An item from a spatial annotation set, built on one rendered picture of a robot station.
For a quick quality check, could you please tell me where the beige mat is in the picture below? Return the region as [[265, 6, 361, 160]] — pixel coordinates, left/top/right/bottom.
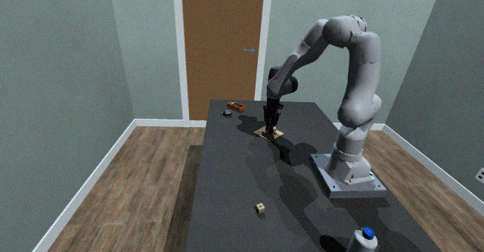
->
[[254, 126, 283, 142]]

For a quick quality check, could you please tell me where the orange digital multimeter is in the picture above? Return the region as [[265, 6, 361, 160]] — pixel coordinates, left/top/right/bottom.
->
[[228, 101, 245, 111]]

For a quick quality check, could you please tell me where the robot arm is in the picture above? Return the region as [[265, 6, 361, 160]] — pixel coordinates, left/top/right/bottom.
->
[[266, 15, 381, 185]]

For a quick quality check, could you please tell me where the grey bottle with blue cap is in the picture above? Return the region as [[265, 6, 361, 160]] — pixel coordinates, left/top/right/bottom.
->
[[345, 227, 377, 252]]

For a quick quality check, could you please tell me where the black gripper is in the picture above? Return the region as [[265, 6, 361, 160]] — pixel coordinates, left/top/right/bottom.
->
[[263, 97, 281, 135]]

